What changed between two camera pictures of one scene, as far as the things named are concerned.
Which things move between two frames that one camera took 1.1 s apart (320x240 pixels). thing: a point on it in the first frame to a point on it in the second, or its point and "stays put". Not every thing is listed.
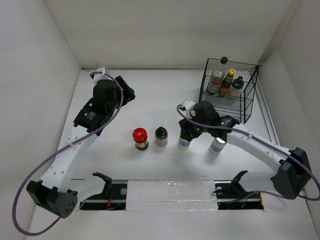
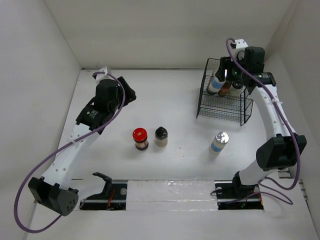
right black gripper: [185, 125] to [224, 63]
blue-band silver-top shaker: [183, 144] to [215, 85]
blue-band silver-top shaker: [217, 145] stays put
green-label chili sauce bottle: [226, 83] stays put
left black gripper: [128, 93] stays put
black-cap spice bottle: [238, 83] stays put
